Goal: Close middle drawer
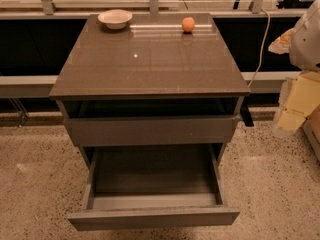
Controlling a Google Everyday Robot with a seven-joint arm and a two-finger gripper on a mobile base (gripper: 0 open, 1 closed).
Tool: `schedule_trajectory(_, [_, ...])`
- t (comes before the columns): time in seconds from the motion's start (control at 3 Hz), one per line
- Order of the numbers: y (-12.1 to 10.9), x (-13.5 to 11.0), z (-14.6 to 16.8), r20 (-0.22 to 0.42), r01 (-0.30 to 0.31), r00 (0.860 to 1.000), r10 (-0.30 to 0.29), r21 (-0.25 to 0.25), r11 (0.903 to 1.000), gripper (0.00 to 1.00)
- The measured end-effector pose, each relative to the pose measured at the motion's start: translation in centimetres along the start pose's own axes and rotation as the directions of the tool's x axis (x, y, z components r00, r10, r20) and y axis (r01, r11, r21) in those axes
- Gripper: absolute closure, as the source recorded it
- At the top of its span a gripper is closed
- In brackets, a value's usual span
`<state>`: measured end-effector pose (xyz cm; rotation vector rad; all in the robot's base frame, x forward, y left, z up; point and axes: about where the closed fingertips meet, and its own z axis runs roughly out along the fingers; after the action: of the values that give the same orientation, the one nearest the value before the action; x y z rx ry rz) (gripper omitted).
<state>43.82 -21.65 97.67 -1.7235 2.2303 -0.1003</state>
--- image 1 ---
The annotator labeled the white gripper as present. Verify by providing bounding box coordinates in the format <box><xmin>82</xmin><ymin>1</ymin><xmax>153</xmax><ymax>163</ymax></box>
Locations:
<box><xmin>268</xmin><ymin>29</ymin><xmax>320</xmax><ymax>138</ymax></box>

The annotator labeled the grey drawer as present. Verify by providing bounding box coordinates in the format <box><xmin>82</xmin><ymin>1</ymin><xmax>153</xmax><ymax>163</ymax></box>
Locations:
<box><xmin>68</xmin><ymin>144</ymin><xmax>239</xmax><ymax>231</ymax></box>
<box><xmin>64</xmin><ymin>116</ymin><xmax>239</xmax><ymax>147</ymax></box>

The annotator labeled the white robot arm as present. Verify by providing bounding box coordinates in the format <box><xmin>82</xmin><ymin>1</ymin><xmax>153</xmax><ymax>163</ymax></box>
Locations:
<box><xmin>268</xmin><ymin>0</ymin><xmax>320</xmax><ymax>138</ymax></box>

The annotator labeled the grey glossy drawer cabinet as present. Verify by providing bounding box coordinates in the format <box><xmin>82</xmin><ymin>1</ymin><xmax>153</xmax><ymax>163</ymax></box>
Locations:
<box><xmin>50</xmin><ymin>14</ymin><xmax>250</xmax><ymax>162</ymax></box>

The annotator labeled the grey top drawer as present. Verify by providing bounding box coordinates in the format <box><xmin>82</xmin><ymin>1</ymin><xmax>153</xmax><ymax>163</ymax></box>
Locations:
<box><xmin>64</xmin><ymin>116</ymin><xmax>239</xmax><ymax>147</ymax></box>

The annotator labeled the orange fruit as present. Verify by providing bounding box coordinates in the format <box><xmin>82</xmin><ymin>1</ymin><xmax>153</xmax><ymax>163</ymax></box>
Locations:
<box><xmin>182</xmin><ymin>17</ymin><xmax>195</xmax><ymax>33</ymax></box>

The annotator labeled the white bowl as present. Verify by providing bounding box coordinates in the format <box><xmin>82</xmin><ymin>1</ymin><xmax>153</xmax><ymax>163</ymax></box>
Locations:
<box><xmin>98</xmin><ymin>9</ymin><xmax>133</xmax><ymax>30</ymax></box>

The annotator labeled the metal railing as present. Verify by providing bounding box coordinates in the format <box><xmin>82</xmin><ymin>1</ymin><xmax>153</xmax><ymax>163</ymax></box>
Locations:
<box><xmin>0</xmin><ymin>0</ymin><xmax>307</xmax><ymax>99</ymax></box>

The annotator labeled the white cable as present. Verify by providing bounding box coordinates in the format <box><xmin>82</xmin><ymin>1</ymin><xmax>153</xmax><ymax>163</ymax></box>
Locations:
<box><xmin>247</xmin><ymin>7</ymin><xmax>272</xmax><ymax>88</ymax></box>

